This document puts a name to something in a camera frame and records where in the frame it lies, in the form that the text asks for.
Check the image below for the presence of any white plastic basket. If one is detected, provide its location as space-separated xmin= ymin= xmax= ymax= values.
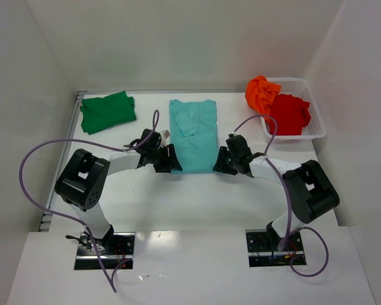
xmin=267 ymin=78 xmax=326 ymax=142

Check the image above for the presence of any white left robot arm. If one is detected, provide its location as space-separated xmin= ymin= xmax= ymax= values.
xmin=55 ymin=129 xmax=182 ymax=250

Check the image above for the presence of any green folded t shirt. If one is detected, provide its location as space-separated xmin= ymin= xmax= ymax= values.
xmin=80 ymin=91 xmax=137 ymax=135

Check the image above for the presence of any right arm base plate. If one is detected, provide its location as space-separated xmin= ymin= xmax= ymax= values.
xmin=246 ymin=230 xmax=307 ymax=268

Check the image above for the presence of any red t shirt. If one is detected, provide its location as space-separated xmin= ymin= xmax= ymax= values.
xmin=270 ymin=94 xmax=311 ymax=136

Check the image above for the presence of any teal t shirt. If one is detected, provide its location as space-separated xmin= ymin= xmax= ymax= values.
xmin=169 ymin=99 xmax=218 ymax=174

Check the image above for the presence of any orange t shirt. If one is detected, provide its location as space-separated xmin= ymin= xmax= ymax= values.
xmin=244 ymin=76 xmax=281 ymax=115

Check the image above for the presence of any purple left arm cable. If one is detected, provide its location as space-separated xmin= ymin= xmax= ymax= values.
xmin=18 ymin=109 xmax=161 ymax=293

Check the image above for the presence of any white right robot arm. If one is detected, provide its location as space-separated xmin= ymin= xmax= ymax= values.
xmin=213 ymin=134 xmax=340 ymax=241

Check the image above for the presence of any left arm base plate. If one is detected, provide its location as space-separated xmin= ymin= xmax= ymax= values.
xmin=66 ymin=232 xmax=135 ymax=271

